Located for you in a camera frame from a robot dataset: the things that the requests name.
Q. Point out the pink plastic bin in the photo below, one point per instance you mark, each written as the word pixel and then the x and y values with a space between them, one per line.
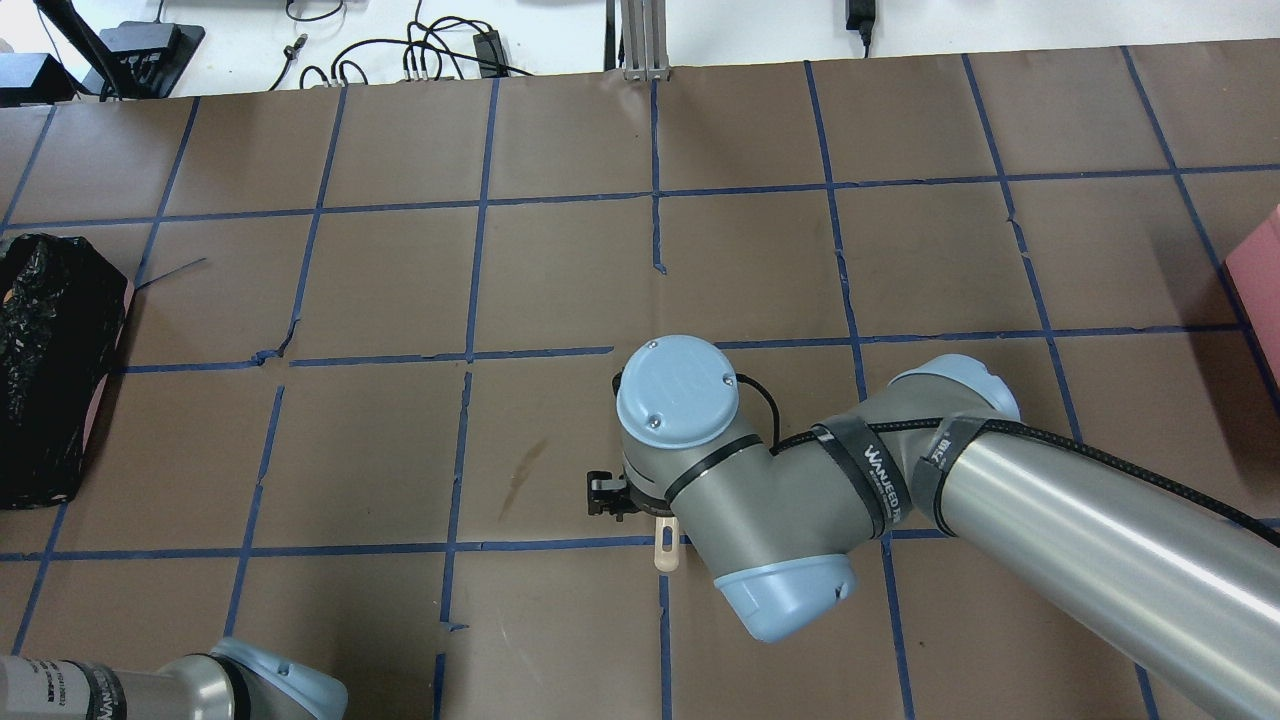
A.
pixel 1253 267

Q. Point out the bin with black bag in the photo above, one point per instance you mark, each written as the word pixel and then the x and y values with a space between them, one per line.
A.
pixel 64 308

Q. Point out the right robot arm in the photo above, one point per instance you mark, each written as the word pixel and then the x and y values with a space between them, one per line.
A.
pixel 1182 583

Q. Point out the silver aluminium frame post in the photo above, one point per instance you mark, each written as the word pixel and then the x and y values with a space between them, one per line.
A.
pixel 644 41

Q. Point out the black power adapter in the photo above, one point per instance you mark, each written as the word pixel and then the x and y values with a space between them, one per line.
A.
pixel 490 55

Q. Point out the white hand brush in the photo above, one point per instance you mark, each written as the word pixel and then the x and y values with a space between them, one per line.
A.
pixel 667 545

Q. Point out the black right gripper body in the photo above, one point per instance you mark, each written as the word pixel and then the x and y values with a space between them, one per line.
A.
pixel 604 497

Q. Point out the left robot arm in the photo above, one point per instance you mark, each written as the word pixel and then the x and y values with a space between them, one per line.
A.
pixel 234 680

